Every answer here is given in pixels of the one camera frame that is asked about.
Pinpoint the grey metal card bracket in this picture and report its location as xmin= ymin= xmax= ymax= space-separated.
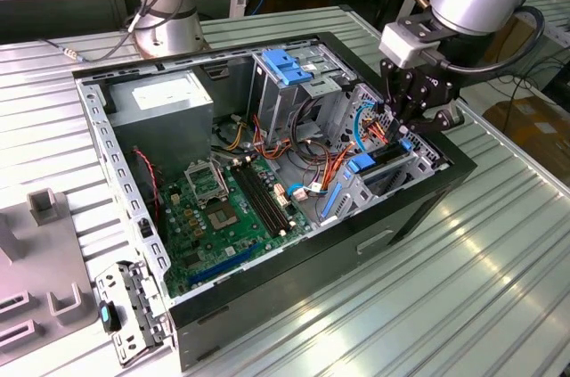
xmin=94 ymin=259 xmax=175 ymax=368

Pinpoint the metal disk bay cage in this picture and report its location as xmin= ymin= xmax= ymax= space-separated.
xmin=318 ymin=81 xmax=450 ymax=225

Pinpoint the blue expansion slot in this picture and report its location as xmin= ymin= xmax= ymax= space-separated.
xmin=186 ymin=241 xmax=260 ymax=287

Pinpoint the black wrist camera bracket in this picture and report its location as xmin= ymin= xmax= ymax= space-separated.
xmin=397 ymin=15 xmax=451 ymax=44

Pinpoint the green motherboard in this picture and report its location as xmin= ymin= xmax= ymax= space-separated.
xmin=158 ymin=156 xmax=313 ymax=298

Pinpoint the red black fan wire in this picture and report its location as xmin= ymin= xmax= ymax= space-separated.
xmin=132 ymin=148 xmax=161 ymax=229

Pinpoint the metal socket cover frame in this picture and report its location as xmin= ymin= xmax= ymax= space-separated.
xmin=184 ymin=159 xmax=231 ymax=207

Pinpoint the metal slatted side table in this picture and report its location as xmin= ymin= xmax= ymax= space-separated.
xmin=511 ymin=0 xmax=570 ymax=48

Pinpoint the grey parts rack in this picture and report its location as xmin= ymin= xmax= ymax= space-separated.
xmin=0 ymin=188 xmax=102 ymax=369

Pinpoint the large cardboard box with label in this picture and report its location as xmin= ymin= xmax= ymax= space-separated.
xmin=483 ymin=98 xmax=570 ymax=173

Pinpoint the black cable loop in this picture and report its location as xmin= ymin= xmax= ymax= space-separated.
xmin=289 ymin=96 xmax=342 ymax=167

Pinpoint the blue plastic drive bracket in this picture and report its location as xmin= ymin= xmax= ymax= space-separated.
xmin=262 ymin=49 xmax=305 ymax=86

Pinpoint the black case fan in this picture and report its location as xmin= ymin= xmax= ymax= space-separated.
xmin=131 ymin=149 xmax=167 ymax=235

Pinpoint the blue data wire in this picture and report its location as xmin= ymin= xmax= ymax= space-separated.
xmin=354 ymin=100 xmax=380 ymax=152

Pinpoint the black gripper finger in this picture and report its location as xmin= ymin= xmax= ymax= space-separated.
xmin=379 ymin=59 xmax=410 ymax=135
xmin=408 ymin=103 xmax=464 ymax=135

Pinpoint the red orange wire bundle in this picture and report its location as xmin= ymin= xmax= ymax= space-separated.
xmin=251 ymin=114 xmax=297 ymax=160

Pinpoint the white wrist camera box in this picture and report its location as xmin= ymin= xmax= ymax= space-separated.
xmin=379 ymin=22 xmax=431 ymax=70

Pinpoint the grey power supply unit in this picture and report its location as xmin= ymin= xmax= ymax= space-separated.
xmin=106 ymin=70 xmax=215 ymax=182

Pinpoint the black cable metal connector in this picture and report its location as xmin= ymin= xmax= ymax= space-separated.
xmin=37 ymin=0 xmax=197 ymax=61

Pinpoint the orange disk power wire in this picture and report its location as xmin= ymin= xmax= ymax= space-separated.
xmin=326 ymin=100 xmax=397 ymax=191

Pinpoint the yellow black power wire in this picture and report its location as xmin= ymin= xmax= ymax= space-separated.
xmin=221 ymin=121 xmax=251 ymax=152

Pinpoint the black latch blue stripe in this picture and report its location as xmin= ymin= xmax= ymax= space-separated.
xmin=97 ymin=299 xmax=122 ymax=333

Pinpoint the black RAM slot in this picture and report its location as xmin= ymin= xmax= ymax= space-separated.
xmin=241 ymin=160 xmax=292 ymax=232
xmin=248 ymin=157 xmax=297 ymax=228
xmin=228 ymin=163 xmax=281 ymax=239
xmin=234 ymin=161 xmax=287 ymax=236

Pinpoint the black open PC case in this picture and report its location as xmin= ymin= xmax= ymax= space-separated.
xmin=70 ymin=30 xmax=478 ymax=373

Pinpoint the hard disk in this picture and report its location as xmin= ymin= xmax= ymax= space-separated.
xmin=320 ymin=138 xmax=413 ymax=221

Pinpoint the light blue short wire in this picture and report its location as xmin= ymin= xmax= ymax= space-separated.
xmin=286 ymin=182 xmax=324 ymax=202

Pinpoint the metal optical drive cage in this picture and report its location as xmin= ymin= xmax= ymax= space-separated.
xmin=246 ymin=44 xmax=359 ymax=152

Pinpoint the CPU socket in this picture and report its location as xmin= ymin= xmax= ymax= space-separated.
xmin=202 ymin=198 xmax=244 ymax=234

